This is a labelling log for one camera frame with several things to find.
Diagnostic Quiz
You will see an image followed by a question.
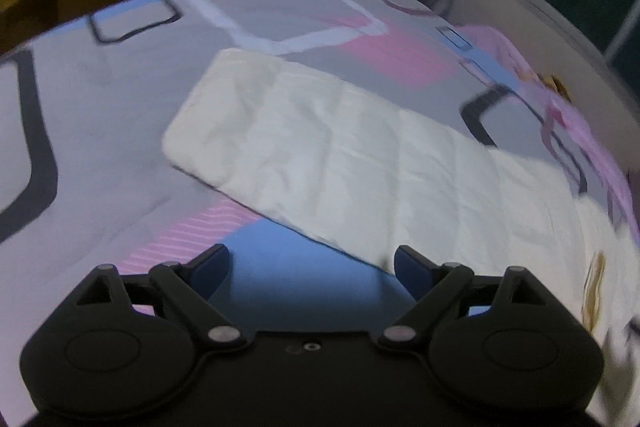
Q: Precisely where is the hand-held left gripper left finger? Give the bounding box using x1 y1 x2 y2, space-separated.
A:
75 243 249 352

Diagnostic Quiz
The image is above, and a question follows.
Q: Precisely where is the white garment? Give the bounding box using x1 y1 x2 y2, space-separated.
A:
162 48 591 328

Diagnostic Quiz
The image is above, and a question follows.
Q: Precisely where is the pink printed blanket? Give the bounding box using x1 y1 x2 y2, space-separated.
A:
462 24 640 358

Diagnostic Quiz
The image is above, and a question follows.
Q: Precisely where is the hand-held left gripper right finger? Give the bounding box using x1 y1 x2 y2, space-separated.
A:
376 245 548 352

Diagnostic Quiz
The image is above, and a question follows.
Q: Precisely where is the patterned grey bed sheet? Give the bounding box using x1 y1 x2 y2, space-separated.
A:
0 0 640 427

